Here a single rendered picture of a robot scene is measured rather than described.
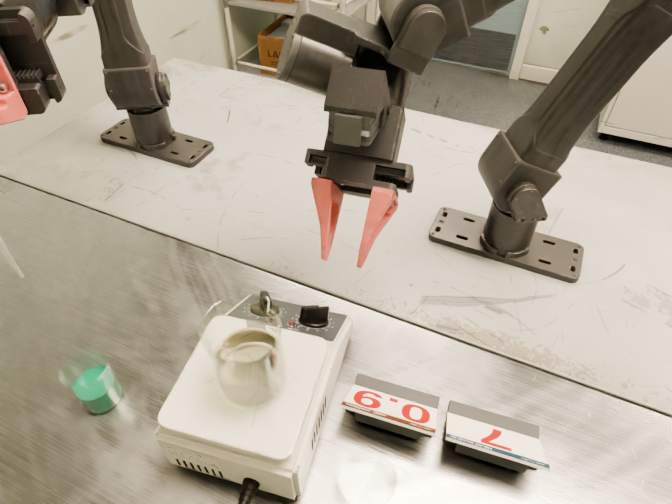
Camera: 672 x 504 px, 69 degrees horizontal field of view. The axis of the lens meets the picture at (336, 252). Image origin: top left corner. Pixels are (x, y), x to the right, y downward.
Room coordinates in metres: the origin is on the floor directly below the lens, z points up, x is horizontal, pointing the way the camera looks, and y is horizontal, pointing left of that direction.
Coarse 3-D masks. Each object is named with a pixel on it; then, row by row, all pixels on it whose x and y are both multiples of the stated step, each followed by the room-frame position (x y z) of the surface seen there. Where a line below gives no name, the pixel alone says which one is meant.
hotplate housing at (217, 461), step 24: (336, 336) 0.29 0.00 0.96; (336, 360) 0.26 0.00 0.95; (312, 408) 0.20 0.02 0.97; (168, 432) 0.18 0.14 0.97; (312, 432) 0.19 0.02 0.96; (168, 456) 0.18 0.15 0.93; (192, 456) 0.17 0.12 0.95; (216, 456) 0.16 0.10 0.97; (240, 456) 0.16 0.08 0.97; (312, 456) 0.18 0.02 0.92; (240, 480) 0.16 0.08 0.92; (264, 480) 0.15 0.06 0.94; (288, 480) 0.15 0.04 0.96
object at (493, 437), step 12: (456, 420) 0.22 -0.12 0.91; (468, 420) 0.22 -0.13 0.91; (456, 432) 0.20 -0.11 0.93; (468, 432) 0.20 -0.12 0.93; (480, 432) 0.20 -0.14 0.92; (492, 432) 0.21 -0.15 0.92; (504, 432) 0.21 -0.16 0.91; (492, 444) 0.19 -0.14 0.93; (504, 444) 0.19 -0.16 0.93; (516, 444) 0.19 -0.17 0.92; (528, 444) 0.19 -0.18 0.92; (528, 456) 0.18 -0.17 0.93; (540, 456) 0.18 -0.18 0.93
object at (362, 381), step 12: (360, 384) 0.26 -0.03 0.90; (372, 384) 0.26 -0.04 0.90; (384, 384) 0.26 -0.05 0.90; (396, 384) 0.26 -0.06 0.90; (348, 396) 0.24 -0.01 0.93; (396, 396) 0.25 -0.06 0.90; (408, 396) 0.25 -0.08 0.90; (420, 396) 0.25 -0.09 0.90; (432, 396) 0.25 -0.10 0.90; (348, 408) 0.22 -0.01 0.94; (432, 408) 0.24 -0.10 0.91; (360, 420) 0.22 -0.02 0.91; (372, 420) 0.22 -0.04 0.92; (384, 420) 0.21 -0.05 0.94; (396, 432) 0.21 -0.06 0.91; (408, 432) 0.21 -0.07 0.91; (420, 432) 0.21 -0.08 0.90; (432, 432) 0.20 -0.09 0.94
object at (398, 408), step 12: (360, 396) 0.24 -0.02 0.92; (372, 396) 0.24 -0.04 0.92; (384, 396) 0.25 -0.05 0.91; (372, 408) 0.22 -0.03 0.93; (384, 408) 0.22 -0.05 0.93; (396, 408) 0.23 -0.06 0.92; (408, 408) 0.23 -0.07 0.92; (420, 408) 0.23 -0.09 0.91; (408, 420) 0.21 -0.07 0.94; (420, 420) 0.21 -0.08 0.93; (432, 420) 0.21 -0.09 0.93
